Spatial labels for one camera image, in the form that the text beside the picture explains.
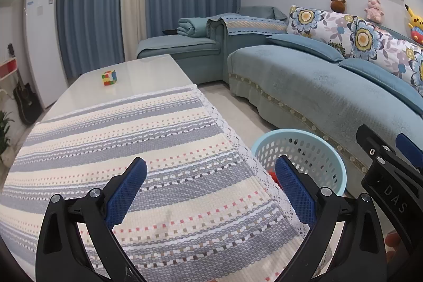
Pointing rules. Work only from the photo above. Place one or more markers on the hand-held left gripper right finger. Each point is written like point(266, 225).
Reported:
point(294, 192)

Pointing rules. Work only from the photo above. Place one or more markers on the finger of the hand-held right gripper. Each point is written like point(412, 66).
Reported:
point(406, 146)
point(368, 138)

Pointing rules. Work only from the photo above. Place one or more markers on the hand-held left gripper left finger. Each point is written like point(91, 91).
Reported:
point(127, 192)

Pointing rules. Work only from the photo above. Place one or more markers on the light blue plastic waste basket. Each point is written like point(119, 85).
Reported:
point(330, 166)

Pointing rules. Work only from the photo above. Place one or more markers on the person's right hand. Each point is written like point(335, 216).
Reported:
point(393, 240)

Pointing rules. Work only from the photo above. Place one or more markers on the plain blue cushion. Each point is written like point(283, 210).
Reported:
point(304, 45)
point(380, 77)

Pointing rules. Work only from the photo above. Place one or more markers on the striped woven tablecloth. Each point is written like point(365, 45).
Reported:
point(165, 143)

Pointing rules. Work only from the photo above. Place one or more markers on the floral cushion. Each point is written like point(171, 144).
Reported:
point(317, 22)
point(417, 70)
point(373, 40)

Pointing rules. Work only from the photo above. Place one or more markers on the blue corner sofa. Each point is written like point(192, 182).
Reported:
point(297, 87)

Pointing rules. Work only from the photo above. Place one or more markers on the red round toy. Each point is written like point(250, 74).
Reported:
point(417, 36)

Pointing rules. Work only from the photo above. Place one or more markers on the colourful puzzle cube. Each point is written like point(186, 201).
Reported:
point(109, 77)

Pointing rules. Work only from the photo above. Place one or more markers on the pink pig plush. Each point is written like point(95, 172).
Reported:
point(374, 10)

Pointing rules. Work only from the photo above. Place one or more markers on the yellow plush toy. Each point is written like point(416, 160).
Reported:
point(414, 17)

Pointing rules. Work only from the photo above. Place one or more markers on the green potted plant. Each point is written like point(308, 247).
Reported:
point(5, 133)

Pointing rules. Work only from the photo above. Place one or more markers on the brown monkey plush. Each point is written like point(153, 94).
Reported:
point(338, 3)

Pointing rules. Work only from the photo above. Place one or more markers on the black guitar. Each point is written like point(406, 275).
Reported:
point(23, 97)

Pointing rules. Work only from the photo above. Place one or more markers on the striped sofa throw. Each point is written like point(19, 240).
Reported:
point(254, 24)

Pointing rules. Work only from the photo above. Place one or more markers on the red and white shelf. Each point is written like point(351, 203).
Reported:
point(8, 67)

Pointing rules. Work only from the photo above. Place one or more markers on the white refrigerator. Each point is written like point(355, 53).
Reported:
point(41, 37)

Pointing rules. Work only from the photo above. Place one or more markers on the folded blue blanket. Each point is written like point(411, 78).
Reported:
point(193, 27)

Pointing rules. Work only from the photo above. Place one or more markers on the wide blue curtain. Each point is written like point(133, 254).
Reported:
point(89, 4)

